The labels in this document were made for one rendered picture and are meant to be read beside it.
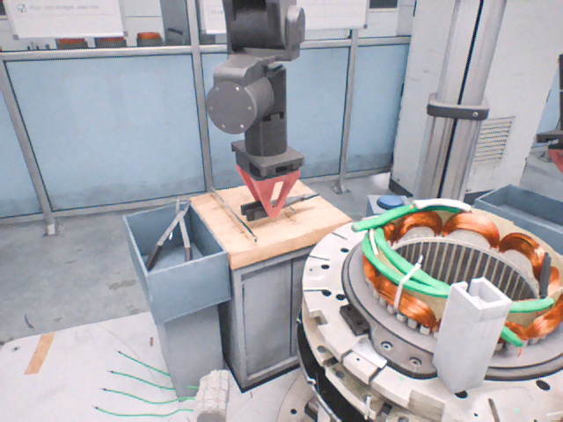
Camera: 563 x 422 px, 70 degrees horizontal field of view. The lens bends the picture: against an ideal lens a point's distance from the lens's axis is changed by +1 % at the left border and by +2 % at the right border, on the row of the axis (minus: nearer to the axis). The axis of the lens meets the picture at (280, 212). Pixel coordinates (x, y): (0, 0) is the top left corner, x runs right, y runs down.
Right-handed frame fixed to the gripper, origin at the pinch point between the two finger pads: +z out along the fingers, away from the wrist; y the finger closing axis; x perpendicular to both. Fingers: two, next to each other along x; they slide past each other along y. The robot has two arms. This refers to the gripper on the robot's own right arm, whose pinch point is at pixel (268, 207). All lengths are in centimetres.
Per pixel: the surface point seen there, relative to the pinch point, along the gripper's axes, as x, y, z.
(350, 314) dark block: -3.9, 24.4, -1.2
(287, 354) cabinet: 0.6, 4.0, 27.6
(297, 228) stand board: 3.0, 3.3, 2.8
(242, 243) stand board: -5.8, 3.2, 2.6
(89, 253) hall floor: -30, -178, 108
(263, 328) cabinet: -3.7, 4.0, 19.1
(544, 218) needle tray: 44.7, 15.5, 7.5
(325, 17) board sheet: 130, -175, -9
